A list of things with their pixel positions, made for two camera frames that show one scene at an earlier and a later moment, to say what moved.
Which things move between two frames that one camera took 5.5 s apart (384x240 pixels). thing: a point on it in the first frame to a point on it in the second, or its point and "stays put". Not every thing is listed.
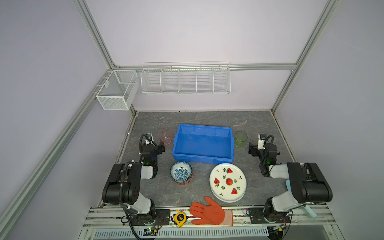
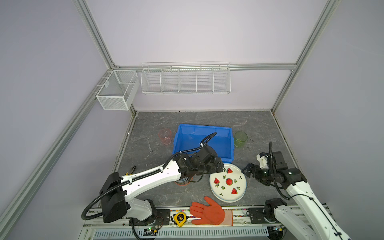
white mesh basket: [118, 91] stays put
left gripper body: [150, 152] to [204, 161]
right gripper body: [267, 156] to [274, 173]
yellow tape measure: [179, 218] stays put
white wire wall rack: [186, 78] stays put
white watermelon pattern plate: [227, 182] stays put
